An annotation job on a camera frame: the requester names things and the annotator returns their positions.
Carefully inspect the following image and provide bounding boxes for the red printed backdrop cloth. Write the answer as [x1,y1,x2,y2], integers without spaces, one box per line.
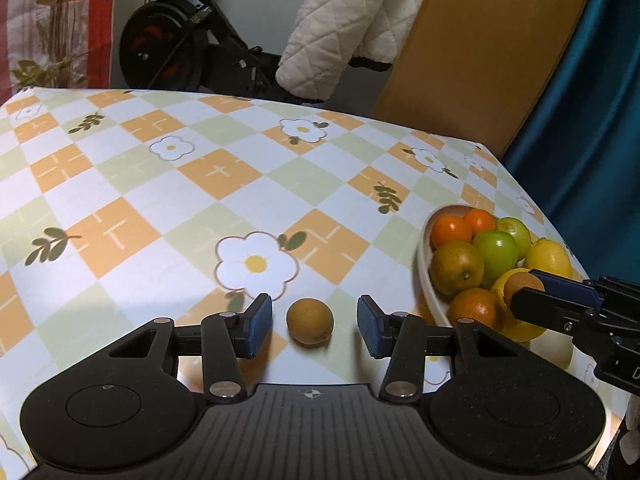
[0,0,117,103]

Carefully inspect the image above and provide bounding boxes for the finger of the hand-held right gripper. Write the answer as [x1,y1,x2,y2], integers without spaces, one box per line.
[509,286,618,348]
[529,268,640,312]

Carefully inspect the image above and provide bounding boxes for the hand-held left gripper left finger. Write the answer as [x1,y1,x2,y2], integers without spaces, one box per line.
[107,294,273,405]

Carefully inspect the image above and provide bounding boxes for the white quilted blanket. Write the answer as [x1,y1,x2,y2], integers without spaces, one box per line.
[275,0,441,102]

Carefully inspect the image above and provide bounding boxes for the small bright orange tangerine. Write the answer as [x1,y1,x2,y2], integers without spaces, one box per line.
[431,215,473,250]
[462,208,497,235]

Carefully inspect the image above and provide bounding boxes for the teal curtain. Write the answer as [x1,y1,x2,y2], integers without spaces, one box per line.
[500,0,640,281]

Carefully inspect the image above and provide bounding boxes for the wooden board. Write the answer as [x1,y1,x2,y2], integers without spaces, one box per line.
[371,0,601,158]

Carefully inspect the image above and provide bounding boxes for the floral checkered tablecloth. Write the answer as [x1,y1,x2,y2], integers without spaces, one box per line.
[0,87,631,476]

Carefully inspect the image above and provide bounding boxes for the yellow lemon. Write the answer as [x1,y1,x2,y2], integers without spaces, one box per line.
[490,267,548,343]
[523,237,572,281]

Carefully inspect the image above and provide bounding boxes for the greenish tangerine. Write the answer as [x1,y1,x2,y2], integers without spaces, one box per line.
[430,240,486,297]

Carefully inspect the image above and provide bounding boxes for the green apple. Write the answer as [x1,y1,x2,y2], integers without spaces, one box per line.
[472,229,520,275]
[495,217,532,261]

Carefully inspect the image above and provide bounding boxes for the dark orange tangerine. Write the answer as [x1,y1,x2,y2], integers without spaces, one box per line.
[447,287,503,332]

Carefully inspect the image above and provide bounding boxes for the beige round plate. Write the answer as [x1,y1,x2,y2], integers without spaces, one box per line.
[417,204,576,368]

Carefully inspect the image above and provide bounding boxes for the small brown longan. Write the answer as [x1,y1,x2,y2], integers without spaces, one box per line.
[286,298,334,346]
[503,270,546,306]

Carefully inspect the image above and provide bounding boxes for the black exercise bike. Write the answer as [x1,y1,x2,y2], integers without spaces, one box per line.
[119,0,393,106]

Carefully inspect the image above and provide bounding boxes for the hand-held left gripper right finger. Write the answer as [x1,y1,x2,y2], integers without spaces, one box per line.
[356,295,523,405]

